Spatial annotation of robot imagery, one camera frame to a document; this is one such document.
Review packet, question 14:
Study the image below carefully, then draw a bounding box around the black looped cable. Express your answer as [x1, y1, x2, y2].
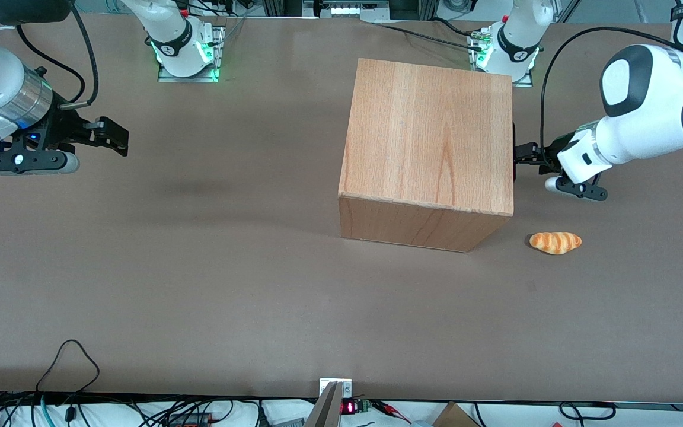
[35, 339, 101, 394]

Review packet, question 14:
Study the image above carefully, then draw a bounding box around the brown wooden strip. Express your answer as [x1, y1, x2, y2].
[302, 381, 343, 427]

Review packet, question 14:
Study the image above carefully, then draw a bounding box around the black coiled cable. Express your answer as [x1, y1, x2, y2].
[559, 401, 617, 421]

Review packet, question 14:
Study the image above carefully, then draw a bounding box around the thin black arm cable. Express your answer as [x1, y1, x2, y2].
[17, 25, 87, 103]

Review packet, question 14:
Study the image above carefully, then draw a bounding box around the black cable on table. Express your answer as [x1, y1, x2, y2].
[374, 22, 488, 53]

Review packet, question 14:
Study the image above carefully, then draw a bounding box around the light wooden drawer cabinet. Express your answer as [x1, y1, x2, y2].
[338, 58, 515, 253]

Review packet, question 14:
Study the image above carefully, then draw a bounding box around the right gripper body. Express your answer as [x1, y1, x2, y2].
[0, 107, 92, 157]

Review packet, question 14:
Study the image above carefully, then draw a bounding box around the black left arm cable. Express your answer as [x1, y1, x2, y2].
[540, 26, 677, 168]

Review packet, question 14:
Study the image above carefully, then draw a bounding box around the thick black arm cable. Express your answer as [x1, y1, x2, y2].
[59, 3, 100, 111]

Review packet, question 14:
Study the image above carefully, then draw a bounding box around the white lit device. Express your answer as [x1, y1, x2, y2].
[328, 2, 379, 18]

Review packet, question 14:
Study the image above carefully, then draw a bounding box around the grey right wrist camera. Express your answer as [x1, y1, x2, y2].
[0, 149, 80, 176]

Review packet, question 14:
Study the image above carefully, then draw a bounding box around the brown cardboard piece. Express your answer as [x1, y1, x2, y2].
[433, 402, 480, 427]

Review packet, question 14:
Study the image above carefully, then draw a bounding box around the orange striped toy bread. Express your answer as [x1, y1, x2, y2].
[529, 231, 583, 256]

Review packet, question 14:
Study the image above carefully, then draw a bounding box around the small metal bracket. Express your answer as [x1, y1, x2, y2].
[319, 378, 353, 399]

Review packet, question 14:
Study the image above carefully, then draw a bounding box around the red clip lead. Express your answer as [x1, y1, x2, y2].
[370, 400, 413, 425]

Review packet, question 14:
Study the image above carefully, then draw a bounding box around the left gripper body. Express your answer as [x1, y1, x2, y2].
[545, 120, 610, 186]

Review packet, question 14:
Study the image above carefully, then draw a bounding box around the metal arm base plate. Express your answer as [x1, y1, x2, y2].
[467, 31, 534, 88]
[157, 25, 226, 83]

